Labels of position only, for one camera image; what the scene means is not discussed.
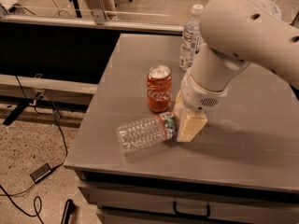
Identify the metal glass-panel post left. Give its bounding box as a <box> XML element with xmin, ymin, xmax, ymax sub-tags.
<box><xmin>90</xmin><ymin>0</ymin><xmax>106</xmax><ymax>25</ymax></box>

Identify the red Coca-Cola can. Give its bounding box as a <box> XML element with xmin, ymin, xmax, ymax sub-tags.
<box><xmin>147</xmin><ymin>64</ymin><xmax>172</xmax><ymax>113</ymax></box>

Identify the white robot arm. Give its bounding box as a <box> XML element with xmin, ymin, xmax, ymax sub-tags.
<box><xmin>174</xmin><ymin>0</ymin><xmax>299</xmax><ymax>142</ymax></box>

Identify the grey cabinet with drawers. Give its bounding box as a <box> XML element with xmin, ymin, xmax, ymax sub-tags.
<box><xmin>65</xmin><ymin>35</ymin><xmax>299</xmax><ymax>224</ymax></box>

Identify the clear plastic bottle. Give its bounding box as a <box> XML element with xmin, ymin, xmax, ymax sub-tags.
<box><xmin>117</xmin><ymin>111</ymin><xmax>178</xmax><ymax>153</ymax></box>

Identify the standing clear water bottle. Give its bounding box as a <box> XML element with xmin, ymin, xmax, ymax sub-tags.
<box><xmin>179</xmin><ymin>5</ymin><xmax>204</xmax><ymax>71</ymax></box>

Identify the grey low bench shelf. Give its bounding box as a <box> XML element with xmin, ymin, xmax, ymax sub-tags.
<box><xmin>0</xmin><ymin>75</ymin><xmax>97</xmax><ymax>105</ymax></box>

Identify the black power adapter brick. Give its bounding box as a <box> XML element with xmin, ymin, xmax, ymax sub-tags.
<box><xmin>30</xmin><ymin>163</ymin><xmax>51</xmax><ymax>183</ymax></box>

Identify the black object on floor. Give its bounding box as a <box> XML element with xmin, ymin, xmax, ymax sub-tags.
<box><xmin>61</xmin><ymin>199</ymin><xmax>76</xmax><ymax>224</ymax></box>

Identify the black drawer handle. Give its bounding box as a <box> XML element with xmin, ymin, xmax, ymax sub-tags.
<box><xmin>173</xmin><ymin>202</ymin><xmax>211</xmax><ymax>219</ymax></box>

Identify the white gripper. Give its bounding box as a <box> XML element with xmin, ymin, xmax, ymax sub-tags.
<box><xmin>173</xmin><ymin>69</ymin><xmax>228</xmax><ymax>142</ymax></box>

